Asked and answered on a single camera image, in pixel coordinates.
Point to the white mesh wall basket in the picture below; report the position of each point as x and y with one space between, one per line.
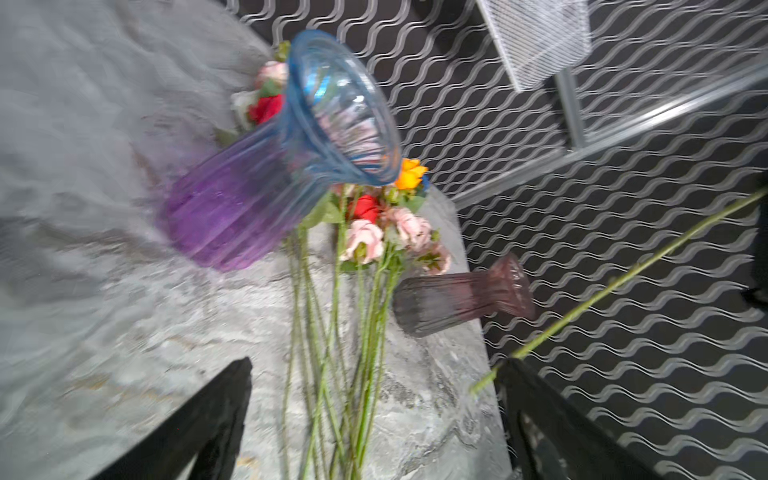
537 39

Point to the smoky pink glass vase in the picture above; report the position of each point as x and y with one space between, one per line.
423 306

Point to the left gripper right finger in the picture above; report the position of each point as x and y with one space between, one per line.
553 440

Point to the pink flower spray stem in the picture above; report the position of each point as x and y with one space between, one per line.
638 268

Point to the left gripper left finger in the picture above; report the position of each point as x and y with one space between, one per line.
204 433

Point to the pile of artificial flowers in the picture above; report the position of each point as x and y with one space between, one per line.
352 245

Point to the blue purple glass vase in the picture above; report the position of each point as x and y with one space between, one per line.
270 162

